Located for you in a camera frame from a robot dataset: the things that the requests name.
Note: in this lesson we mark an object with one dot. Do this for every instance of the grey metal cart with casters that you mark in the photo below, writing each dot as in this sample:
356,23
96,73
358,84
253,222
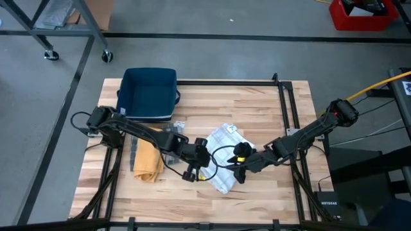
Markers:
90,19

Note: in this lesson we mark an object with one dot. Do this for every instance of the black Netgear network switch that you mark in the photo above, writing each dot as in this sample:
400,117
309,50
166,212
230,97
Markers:
329,203

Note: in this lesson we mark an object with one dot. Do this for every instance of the grey foil sheet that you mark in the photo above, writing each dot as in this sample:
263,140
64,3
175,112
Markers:
57,14

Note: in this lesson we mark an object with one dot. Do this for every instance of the yellow knit towel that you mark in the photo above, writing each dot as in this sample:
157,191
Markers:
147,160

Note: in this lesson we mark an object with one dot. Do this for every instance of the dark blue chair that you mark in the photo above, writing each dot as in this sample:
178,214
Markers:
395,218

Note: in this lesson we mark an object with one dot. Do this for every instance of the black aluminium table frame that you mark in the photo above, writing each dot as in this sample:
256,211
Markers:
224,82

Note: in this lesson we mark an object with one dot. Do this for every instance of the grey checked towel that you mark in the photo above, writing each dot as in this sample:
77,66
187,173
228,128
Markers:
132,157

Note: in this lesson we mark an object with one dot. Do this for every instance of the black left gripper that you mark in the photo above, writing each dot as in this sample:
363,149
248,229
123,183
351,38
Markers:
196,156

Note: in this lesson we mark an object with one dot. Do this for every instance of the red plastic bin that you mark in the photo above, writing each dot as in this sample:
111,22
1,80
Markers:
363,24

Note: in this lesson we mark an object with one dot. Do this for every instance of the dark blue fabric bin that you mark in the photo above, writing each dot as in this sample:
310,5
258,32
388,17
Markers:
146,93

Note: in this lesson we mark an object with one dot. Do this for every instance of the black tool in bin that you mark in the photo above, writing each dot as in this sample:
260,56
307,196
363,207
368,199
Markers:
369,4

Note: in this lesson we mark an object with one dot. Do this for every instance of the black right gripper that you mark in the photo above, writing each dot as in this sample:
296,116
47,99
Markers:
257,162

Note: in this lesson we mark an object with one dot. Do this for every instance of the white handwritten paper label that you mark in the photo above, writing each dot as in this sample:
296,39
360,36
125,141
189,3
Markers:
180,124
231,128

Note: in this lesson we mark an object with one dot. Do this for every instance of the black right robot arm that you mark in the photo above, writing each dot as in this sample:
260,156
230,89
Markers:
305,134

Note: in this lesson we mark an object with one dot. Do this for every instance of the brown cardboard box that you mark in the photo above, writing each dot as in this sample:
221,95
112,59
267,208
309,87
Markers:
102,13

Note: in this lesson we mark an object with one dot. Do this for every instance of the white towel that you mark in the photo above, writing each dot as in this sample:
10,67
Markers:
224,179

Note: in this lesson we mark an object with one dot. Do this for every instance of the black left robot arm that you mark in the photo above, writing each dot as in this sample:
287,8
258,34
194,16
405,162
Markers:
141,131

